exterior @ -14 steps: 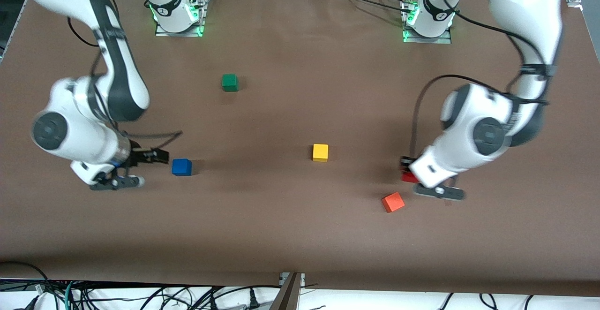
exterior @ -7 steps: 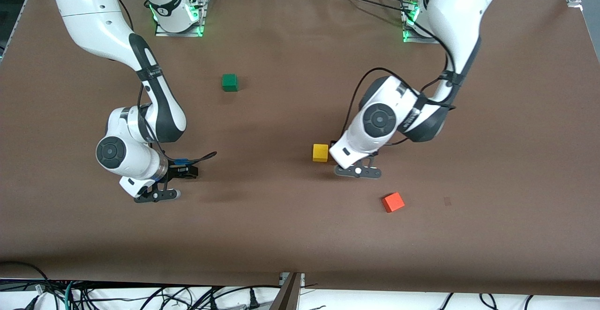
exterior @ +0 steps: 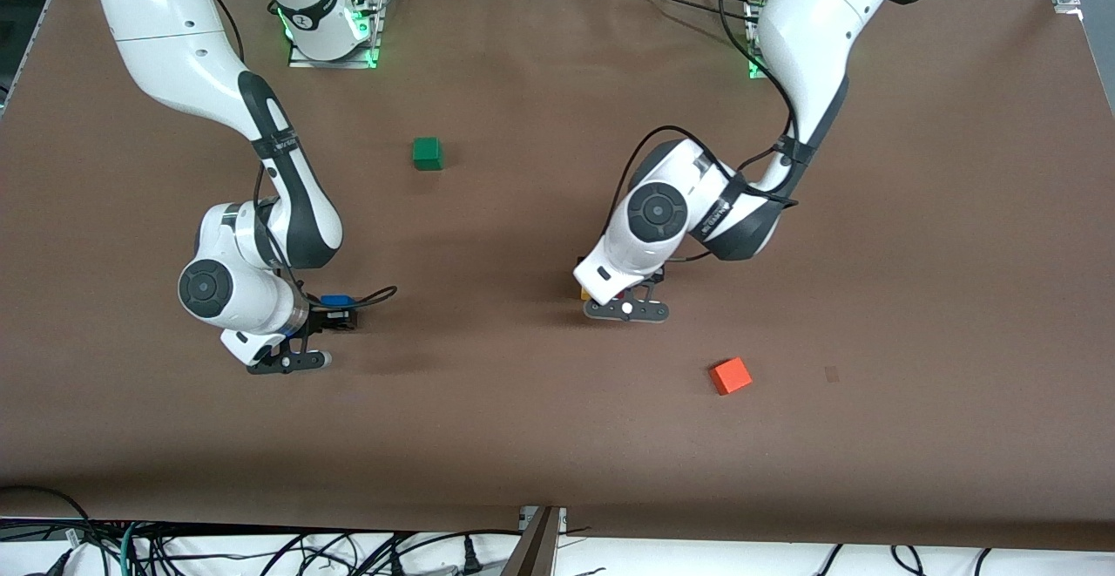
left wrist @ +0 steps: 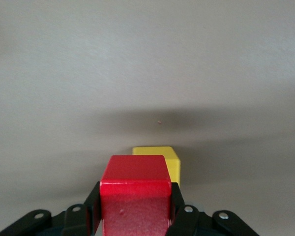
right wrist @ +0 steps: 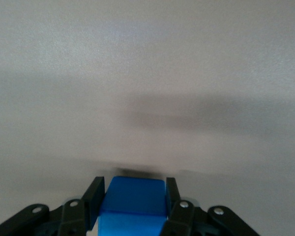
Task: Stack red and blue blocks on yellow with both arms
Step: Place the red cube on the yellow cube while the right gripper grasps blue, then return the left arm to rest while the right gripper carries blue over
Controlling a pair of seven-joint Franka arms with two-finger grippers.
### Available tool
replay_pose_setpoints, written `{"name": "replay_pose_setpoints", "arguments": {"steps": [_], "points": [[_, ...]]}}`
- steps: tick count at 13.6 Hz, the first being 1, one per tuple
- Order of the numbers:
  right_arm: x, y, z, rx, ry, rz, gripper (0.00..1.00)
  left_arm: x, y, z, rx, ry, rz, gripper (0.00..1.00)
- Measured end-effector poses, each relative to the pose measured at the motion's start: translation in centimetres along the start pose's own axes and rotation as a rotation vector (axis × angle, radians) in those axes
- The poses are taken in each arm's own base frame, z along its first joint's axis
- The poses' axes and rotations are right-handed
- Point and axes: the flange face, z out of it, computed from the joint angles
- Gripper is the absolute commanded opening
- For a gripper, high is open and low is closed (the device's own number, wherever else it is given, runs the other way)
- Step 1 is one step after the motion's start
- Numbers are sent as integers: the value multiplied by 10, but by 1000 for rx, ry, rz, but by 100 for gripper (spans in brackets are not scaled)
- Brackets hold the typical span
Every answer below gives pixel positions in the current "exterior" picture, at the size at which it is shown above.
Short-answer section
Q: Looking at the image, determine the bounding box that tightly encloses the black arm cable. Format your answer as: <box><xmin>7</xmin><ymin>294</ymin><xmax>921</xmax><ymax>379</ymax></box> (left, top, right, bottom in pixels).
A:
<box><xmin>620</xmin><ymin>0</ymin><xmax>802</xmax><ymax>263</ymax></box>
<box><xmin>205</xmin><ymin>0</ymin><xmax>399</xmax><ymax>308</ymax></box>

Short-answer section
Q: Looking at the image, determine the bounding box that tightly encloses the grey metal beam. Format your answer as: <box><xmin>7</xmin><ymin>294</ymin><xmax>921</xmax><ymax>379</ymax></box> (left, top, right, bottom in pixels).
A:
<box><xmin>501</xmin><ymin>508</ymin><xmax>560</xmax><ymax>576</ymax></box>

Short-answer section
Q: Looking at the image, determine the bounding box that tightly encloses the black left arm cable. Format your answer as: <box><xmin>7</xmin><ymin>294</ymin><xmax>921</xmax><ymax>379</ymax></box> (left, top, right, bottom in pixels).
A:
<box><xmin>620</xmin><ymin>0</ymin><xmax>802</xmax><ymax>263</ymax></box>

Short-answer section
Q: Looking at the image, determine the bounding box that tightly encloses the orange cube block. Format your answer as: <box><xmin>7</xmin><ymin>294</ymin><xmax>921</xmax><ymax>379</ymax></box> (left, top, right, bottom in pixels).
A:
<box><xmin>708</xmin><ymin>356</ymin><xmax>753</xmax><ymax>396</ymax></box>

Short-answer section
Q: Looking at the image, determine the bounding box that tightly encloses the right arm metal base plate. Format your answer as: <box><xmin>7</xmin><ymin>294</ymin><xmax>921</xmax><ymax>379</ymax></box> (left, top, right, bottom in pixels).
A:
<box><xmin>287</xmin><ymin>0</ymin><xmax>382</xmax><ymax>70</ymax></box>

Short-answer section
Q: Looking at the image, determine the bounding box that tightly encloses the black looping cable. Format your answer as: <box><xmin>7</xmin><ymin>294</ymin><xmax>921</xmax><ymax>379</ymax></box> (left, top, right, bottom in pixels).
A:
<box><xmin>0</xmin><ymin>486</ymin><xmax>92</xmax><ymax>551</ymax></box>

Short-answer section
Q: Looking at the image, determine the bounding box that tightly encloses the brown paper table cover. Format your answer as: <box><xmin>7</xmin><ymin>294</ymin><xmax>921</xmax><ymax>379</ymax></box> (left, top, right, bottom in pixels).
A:
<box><xmin>0</xmin><ymin>0</ymin><xmax>1115</xmax><ymax>551</ymax></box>

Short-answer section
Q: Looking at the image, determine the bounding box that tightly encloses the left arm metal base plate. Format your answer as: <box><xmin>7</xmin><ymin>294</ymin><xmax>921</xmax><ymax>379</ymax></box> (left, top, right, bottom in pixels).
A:
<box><xmin>746</xmin><ymin>0</ymin><xmax>773</xmax><ymax>80</ymax></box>

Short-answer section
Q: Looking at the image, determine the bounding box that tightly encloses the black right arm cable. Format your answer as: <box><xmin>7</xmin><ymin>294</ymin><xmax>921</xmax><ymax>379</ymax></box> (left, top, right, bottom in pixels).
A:
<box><xmin>205</xmin><ymin>0</ymin><xmax>399</xmax><ymax>308</ymax></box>

